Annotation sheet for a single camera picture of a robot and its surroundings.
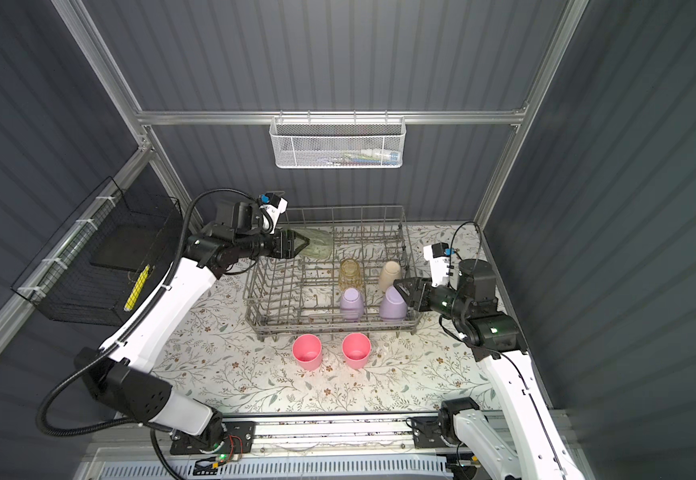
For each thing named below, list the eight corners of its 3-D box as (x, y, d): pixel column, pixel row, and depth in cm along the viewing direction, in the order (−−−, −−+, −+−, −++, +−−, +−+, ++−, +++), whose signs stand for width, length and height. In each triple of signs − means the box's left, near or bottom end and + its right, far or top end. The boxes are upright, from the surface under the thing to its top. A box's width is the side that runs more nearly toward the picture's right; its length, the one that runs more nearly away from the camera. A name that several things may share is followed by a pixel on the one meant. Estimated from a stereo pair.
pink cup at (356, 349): (342, 369, 86) (341, 357, 79) (343, 344, 91) (341, 331, 84) (370, 369, 86) (372, 357, 79) (369, 344, 91) (371, 331, 84)
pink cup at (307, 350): (296, 370, 86) (290, 357, 78) (299, 349, 90) (293, 334, 82) (321, 370, 86) (317, 357, 78) (322, 349, 90) (319, 334, 82)
